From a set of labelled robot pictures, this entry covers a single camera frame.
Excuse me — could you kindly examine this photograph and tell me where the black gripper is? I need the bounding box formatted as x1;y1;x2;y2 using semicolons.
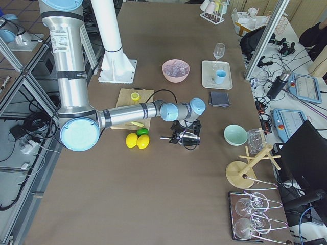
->
169;120;201;144

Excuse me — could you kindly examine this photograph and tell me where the pink bowl with ice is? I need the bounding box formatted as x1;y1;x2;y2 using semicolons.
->
162;59;190;83

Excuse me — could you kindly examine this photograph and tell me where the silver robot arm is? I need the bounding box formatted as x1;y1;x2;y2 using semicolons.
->
39;1;206;151

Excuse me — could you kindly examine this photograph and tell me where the wooden cup tree stand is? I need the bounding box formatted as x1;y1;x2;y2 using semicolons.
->
225;143;281;189

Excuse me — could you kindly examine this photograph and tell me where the light blue cup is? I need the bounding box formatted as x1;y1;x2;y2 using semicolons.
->
214;70;227;84

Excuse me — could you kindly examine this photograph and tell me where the clear glass measuring cup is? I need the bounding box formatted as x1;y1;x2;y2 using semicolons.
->
247;128;266;154

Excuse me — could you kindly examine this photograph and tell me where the green lime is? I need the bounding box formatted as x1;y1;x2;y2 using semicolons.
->
136;128;149;136

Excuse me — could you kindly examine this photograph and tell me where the yellow plastic knife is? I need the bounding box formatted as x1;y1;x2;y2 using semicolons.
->
130;121;144;127

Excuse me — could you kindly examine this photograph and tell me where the wooden cutting board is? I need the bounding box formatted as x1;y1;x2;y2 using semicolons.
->
111;88;154;131

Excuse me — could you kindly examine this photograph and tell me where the dark grey folded cloth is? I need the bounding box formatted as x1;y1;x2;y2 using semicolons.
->
208;91;231;108

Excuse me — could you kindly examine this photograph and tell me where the half lemon slice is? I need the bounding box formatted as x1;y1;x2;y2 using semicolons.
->
130;92;141;101

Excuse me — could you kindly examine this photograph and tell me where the mint green bowl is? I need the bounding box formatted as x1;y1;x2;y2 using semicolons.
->
224;125;248;146

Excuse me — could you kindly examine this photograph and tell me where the cream serving tray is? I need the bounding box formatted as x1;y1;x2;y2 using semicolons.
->
202;60;233;90

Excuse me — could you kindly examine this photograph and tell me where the upside down wine glass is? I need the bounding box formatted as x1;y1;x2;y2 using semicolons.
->
233;212;271;240
235;192;269;217

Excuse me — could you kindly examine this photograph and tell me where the clear wine glass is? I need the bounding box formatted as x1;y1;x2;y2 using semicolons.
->
213;43;225;61

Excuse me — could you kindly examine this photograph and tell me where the black tray with glasses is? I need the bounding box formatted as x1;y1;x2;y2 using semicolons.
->
228;191;288;242

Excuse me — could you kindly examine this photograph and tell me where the blue teach pendant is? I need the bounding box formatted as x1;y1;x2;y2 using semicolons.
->
272;108;306;143
287;73;322;104

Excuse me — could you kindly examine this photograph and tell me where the black thermos bottle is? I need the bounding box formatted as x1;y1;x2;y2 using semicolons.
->
267;70;291;99

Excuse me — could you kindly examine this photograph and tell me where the black backpack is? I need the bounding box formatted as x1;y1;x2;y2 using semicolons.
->
240;26;266;60

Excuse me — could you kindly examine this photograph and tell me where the black monitor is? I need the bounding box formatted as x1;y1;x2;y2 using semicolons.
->
280;120;326;190

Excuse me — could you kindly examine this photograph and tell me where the seated person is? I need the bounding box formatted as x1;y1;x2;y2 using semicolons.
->
299;22;326;61

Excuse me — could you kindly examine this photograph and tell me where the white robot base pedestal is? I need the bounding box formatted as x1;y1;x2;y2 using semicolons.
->
91;0;137;84

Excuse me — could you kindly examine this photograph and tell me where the white wire cup rack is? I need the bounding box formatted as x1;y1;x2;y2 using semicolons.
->
200;0;229;25

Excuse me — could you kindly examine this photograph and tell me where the aluminium frame post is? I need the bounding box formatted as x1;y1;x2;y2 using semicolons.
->
244;0;289;81

